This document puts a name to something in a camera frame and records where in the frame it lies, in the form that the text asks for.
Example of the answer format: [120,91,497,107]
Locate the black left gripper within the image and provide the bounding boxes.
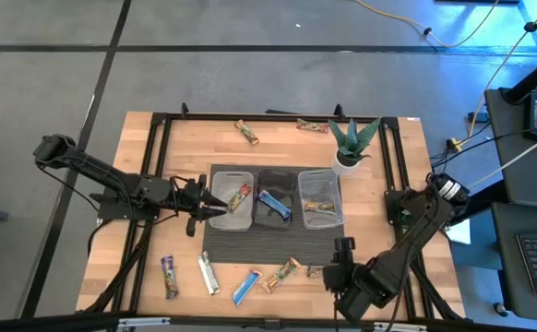
[171,173,228,238]

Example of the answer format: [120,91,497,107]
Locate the red green granola bar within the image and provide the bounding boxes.
[227,183,254,214]

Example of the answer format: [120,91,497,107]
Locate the silver white granola bar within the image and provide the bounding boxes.
[197,250,222,297]

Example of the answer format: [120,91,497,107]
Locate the brown green granola bar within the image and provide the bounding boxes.
[295,117,330,135]

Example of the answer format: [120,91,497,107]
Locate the purple green granola bar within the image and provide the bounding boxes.
[160,254,180,301]

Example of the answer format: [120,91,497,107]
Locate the white plastic bin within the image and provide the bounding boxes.
[208,171,255,232]

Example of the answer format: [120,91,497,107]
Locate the grey woven mat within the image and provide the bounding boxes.
[202,163,346,267]

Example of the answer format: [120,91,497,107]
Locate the dark grey translucent bin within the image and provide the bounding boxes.
[253,168,298,231]

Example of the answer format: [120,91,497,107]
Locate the clear plastic bin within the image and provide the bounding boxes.
[297,168,346,231]

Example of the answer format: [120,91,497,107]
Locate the white plant pot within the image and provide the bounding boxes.
[330,149,363,177]

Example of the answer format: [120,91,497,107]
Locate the white paper sheet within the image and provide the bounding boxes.
[444,218,473,245]

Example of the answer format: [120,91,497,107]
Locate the green snake plant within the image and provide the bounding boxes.
[328,117,383,168]

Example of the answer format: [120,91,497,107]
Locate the grey side desk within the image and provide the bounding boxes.
[483,87,537,207]
[489,201,537,319]

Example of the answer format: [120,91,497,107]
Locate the black beam silver brackets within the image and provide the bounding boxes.
[0,312,537,332]

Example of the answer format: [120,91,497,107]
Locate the black metal pole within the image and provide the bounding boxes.
[501,58,537,105]

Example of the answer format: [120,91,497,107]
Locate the black table frame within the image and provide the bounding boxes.
[77,101,466,324]

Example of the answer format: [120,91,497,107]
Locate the white cable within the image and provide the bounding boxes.
[469,137,537,188]

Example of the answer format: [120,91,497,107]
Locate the yellow floor cable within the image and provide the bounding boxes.
[354,0,501,49]

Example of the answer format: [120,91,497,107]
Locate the beige floor cable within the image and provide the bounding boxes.
[469,0,537,137]

